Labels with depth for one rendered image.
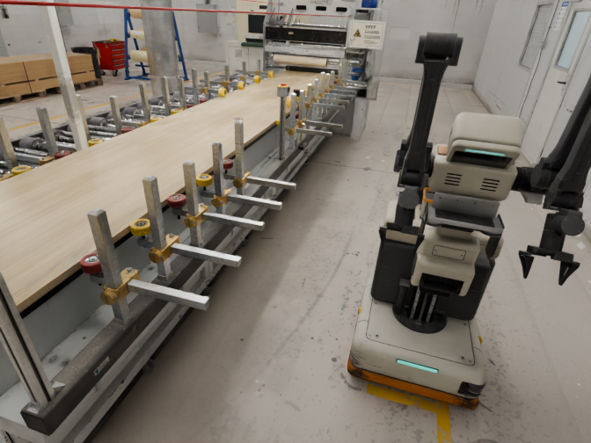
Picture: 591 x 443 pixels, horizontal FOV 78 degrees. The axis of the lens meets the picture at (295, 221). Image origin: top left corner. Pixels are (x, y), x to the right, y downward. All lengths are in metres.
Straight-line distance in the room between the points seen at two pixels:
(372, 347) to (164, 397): 1.04
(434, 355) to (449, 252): 0.57
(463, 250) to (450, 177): 0.31
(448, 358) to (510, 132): 1.07
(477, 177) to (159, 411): 1.70
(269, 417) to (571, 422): 1.45
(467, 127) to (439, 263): 0.55
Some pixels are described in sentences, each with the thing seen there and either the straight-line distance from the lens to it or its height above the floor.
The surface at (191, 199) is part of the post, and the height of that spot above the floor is 0.95.
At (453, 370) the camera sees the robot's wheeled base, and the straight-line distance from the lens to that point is 1.94.
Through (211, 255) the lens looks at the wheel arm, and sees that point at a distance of 1.42.
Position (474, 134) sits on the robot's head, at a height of 1.33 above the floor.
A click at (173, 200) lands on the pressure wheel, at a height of 0.91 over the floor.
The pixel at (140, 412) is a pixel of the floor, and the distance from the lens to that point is 2.05.
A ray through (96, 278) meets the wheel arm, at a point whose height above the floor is 0.84.
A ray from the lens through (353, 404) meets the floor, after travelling 2.02.
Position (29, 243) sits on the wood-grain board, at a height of 0.90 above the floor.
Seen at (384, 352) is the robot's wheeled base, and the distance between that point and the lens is 1.90.
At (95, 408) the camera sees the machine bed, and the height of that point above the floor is 0.17.
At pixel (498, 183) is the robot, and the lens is 1.47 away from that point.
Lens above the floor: 1.65
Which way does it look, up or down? 30 degrees down
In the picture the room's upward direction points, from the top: 3 degrees clockwise
